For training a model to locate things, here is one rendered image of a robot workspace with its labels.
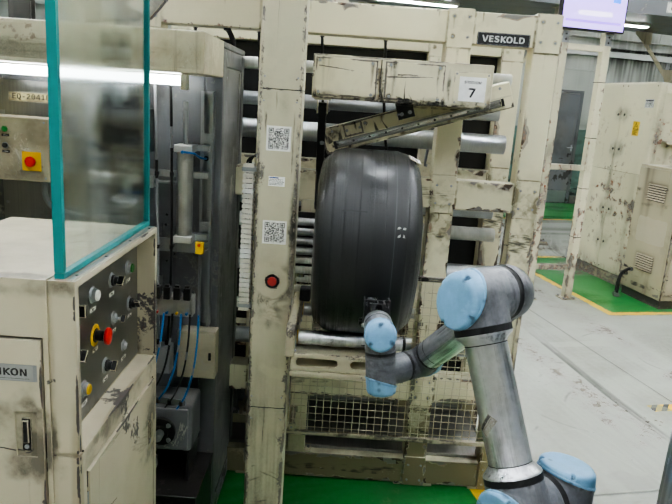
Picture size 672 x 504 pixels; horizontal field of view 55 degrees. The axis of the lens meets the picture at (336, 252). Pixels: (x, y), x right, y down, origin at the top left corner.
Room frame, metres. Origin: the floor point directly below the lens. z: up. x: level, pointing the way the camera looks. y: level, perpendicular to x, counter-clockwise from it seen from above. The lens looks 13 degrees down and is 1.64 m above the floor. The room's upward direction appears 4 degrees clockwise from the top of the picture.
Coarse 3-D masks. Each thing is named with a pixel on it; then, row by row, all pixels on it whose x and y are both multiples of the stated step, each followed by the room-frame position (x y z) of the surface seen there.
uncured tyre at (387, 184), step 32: (352, 160) 1.93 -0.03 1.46; (384, 160) 1.94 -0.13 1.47; (320, 192) 1.86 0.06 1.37; (352, 192) 1.82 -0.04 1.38; (384, 192) 1.83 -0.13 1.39; (416, 192) 1.86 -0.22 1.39; (320, 224) 1.80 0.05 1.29; (352, 224) 1.77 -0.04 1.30; (384, 224) 1.78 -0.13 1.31; (416, 224) 1.80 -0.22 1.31; (320, 256) 1.78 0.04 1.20; (352, 256) 1.75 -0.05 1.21; (384, 256) 1.75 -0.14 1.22; (416, 256) 1.79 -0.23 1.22; (320, 288) 1.79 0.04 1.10; (352, 288) 1.76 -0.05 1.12; (384, 288) 1.76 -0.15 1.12; (416, 288) 1.83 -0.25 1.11; (320, 320) 1.87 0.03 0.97; (352, 320) 1.82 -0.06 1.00
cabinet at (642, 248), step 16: (640, 176) 6.05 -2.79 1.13; (656, 176) 5.84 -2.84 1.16; (640, 192) 6.01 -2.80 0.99; (656, 192) 5.80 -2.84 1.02; (640, 208) 5.97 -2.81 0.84; (656, 208) 5.77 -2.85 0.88; (640, 224) 5.93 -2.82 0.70; (656, 224) 5.73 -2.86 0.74; (640, 240) 5.90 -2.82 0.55; (656, 240) 5.70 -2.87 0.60; (640, 256) 5.85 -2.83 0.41; (656, 256) 5.66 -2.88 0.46; (640, 272) 5.82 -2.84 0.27; (656, 272) 5.63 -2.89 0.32; (624, 288) 6.02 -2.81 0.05; (640, 288) 5.78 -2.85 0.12; (656, 288) 5.59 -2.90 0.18; (656, 304) 5.58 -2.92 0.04
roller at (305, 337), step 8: (304, 336) 1.89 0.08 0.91; (312, 336) 1.89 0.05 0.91; (320, 336) 1.89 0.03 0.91; (328, 336) 1.90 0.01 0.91; (336, 336) 1.90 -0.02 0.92; (344, 336) 1.90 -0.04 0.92; (352, 336) 1.90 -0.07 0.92; (360, 336) 1.90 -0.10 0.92; (304, 344) 1.90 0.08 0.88; (312, 344) 1.90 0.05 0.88; (320, 344) 1.89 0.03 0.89; (328, 344) 1.89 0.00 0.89; (336, 344) 1.89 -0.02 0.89; (344, 344) 1.89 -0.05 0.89; (352, 344) 1.89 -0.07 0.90; (360, 344) 1.89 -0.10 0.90; (400, 344) 1.89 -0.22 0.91
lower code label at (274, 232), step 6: (264, 222) 1.97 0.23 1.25; (270, 222) 1.97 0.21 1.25; (276, 222) 1.97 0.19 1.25; (282, 222) 1.97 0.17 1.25; (264, 228) 1.97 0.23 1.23; (270, 228) 1.97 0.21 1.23; (276, 228) 1.97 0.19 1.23; (282, 228) 1.97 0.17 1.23; (264, 234) 1.97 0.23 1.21; (270, 234) 1.97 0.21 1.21; (276, 234) 1.97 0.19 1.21; (282, 234) 1.97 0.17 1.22; (264, 240) 1.97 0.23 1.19; (270, 240) 1.97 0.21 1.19; (276, 240) 1.97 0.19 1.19; (282, 240) 1.97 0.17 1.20
